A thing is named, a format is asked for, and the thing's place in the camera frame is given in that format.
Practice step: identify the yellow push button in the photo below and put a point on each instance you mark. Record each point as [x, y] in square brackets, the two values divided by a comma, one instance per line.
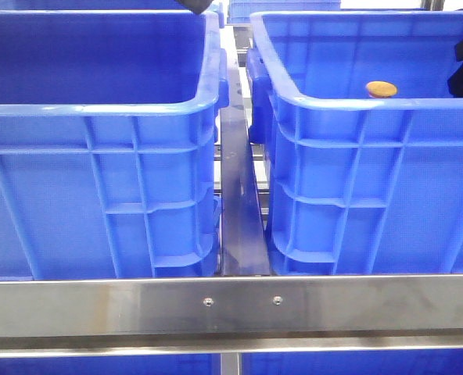
[381, 89]

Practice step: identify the blue crate rear centre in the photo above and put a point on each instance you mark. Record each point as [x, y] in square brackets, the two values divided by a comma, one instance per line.
[239, 11]

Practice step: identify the large blue crate right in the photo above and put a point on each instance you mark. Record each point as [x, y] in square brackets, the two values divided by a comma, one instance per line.
[360, 185]

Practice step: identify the large blue crate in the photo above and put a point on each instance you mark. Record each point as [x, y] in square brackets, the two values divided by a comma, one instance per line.
[107, 133]
[360, 185]

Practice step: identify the large blue crate left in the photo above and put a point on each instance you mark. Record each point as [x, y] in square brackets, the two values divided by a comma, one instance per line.
[107, 133]

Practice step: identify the blue crate rear left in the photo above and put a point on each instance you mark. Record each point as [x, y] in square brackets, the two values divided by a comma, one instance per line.
[97, 5]

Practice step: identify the steel centre divider bar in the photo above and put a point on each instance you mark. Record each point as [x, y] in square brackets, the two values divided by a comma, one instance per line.
[244, 250]

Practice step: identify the blue crate lower right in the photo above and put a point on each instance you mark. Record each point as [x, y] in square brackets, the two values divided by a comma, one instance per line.
[416, 361]

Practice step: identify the blue crate lower left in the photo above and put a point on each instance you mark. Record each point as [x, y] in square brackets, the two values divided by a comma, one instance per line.
[135, 364]

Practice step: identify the steel front shelf rail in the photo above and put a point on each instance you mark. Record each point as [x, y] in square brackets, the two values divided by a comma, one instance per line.
[167, 316]

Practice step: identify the right rail screw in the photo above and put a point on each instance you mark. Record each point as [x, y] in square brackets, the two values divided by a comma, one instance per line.
[277, 300]

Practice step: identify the rail screw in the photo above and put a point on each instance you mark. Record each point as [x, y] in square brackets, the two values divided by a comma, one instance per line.
[208, 302]
[277, 300]

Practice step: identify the left rail screw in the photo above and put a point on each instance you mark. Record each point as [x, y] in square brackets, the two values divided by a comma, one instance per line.
[208, 302]

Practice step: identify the steel lower vertical post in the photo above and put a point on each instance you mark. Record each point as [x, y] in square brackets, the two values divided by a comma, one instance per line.
[231, 363]

